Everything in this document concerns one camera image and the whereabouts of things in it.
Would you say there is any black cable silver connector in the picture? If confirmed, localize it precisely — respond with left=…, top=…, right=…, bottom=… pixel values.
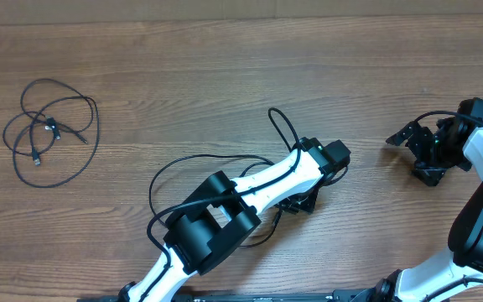
left=148, top=154, right=283, bottom=248

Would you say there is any thin black short cable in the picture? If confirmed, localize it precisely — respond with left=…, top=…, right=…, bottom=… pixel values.
left=2, top=78, right=95, bottom=157

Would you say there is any black USB cable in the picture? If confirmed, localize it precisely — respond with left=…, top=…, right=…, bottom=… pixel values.
left=12, top=96, right=101, bottom=189

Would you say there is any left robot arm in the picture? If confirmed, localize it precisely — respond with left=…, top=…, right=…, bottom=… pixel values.
left=117, top=138, right=351, bottom=301

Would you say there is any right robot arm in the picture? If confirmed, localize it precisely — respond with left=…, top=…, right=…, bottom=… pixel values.
left=369, top=97, right=483, bottom=301

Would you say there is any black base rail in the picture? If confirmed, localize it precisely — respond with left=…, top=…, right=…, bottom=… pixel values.
left=170, top=288, right=374, bottom=302

